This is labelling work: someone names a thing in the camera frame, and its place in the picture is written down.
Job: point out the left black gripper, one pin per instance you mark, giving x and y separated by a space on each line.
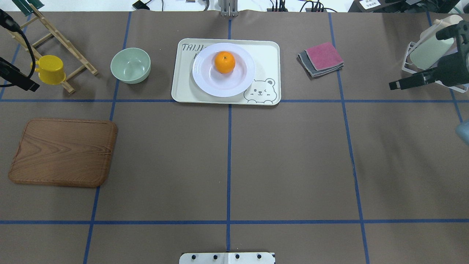
17 79

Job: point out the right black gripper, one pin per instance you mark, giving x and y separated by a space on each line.
451 70

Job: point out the orange fruit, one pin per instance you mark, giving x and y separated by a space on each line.
224 62

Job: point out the white round plate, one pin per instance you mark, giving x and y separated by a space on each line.
215 83

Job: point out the cream bear tray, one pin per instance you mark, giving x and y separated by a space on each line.
264 90

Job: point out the green pastel cup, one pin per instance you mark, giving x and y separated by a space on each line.
429 52

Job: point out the yellow mug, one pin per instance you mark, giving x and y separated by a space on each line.
50 69

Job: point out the white cup rack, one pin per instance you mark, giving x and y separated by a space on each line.
407 65

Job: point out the beige pastel cup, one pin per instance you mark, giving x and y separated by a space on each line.
439 24

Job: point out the wooden cutting board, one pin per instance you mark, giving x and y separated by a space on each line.
64 152

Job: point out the pink cloth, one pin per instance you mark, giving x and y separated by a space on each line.
324 56

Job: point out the grey cloth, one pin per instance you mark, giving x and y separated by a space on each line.
312 71

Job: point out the green bowl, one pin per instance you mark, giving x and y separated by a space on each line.
131 65

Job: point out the aluminium frame post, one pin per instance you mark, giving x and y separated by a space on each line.
229 8

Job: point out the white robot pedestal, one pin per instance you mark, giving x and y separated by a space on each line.
228 258

